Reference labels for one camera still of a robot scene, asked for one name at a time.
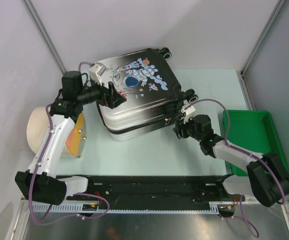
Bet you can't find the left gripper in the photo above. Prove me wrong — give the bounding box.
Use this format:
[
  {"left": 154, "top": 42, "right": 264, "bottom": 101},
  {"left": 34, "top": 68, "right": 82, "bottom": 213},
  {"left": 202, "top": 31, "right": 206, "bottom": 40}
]
[{"left": 77, "top": 75, "right": 126, "bottom": 109}]

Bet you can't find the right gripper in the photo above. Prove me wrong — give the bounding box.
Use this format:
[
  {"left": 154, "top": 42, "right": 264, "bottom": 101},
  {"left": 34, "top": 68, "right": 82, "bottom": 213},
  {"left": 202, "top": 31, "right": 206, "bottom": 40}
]
[{"left": 172, "top": 114, "right": 203, "bottom": 142}]

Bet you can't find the white black space suitcase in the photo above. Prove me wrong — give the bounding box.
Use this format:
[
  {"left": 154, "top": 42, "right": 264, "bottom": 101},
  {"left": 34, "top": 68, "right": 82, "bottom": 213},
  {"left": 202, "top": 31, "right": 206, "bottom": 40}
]
[{"left": 91, "top": 47, "right": 199, "bottom": 141}]

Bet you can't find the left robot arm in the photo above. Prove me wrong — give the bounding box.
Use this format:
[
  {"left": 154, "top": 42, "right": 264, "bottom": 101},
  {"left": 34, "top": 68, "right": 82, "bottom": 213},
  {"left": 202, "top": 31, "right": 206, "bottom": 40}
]
[{"left": 15, "top": 70, "right": 127, "bottom": 206}]

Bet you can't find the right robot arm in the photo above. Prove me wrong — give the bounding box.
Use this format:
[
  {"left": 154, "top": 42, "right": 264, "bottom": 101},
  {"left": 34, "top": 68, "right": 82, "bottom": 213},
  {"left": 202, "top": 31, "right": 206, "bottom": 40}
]
[{"left": 173, "top": 114, "right": 289, "bottom": 207}]

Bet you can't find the green plastic tray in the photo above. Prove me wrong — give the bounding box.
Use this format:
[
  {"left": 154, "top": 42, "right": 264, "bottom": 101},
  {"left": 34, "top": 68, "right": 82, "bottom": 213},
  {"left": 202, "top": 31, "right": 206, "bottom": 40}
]
[{"left": 222, "top": 110, "right": 288, "bottom": 169}]

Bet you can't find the beige drum with orange lid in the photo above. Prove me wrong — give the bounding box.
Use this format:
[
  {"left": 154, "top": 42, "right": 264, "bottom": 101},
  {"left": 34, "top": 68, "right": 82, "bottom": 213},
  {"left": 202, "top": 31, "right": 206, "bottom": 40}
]
[{"left": 26, "top": 105, "right": 87, "bottom": 159}]

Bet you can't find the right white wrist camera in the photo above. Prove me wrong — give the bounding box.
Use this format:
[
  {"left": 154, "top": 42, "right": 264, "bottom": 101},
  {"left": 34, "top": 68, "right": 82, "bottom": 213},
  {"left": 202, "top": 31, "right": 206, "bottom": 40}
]
[{"left": 180, "top": 104, "right": 196, "bottom": 124}]

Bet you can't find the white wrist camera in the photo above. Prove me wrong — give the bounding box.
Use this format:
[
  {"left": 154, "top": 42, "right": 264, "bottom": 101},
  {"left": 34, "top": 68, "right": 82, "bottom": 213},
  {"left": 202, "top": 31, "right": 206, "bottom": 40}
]
[
  {"left": 88, "top": 62, "right": 107, "bottom": 86},
  {"left": 180, "top": 104, "right": 196, "bottom": 124}
]

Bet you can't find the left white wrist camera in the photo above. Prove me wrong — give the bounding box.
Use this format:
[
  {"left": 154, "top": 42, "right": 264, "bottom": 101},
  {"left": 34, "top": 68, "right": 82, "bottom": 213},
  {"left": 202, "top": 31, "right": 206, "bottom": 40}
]
[{"left": 88, "top": 62, "right": 107, "bottom": 86}]

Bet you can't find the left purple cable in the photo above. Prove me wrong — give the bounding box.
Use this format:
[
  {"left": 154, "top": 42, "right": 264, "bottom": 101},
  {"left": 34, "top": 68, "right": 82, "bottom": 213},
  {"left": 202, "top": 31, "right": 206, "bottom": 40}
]
[{"left": 28, "top": 60, "right": 110, "bottom": 224}]

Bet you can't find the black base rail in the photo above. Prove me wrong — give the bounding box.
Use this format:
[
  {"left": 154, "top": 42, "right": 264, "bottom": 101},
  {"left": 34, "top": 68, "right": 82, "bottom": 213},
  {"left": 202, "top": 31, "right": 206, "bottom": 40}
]
[{"left": 68, "top": 175, "right": 241, "bottom": 215}]

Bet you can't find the grey slotted cable duct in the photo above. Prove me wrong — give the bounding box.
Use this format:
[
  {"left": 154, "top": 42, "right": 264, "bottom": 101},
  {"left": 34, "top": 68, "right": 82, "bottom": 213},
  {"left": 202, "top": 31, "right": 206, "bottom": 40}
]
[{"left": 28, "top": 201, "right": 220, "bottom": 214}]

